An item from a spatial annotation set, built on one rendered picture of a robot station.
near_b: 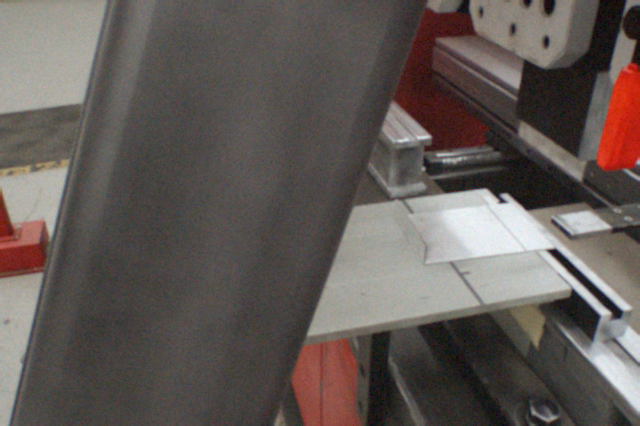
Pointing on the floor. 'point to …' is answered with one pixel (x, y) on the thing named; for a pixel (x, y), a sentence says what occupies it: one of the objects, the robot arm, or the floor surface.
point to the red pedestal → (21, 245)
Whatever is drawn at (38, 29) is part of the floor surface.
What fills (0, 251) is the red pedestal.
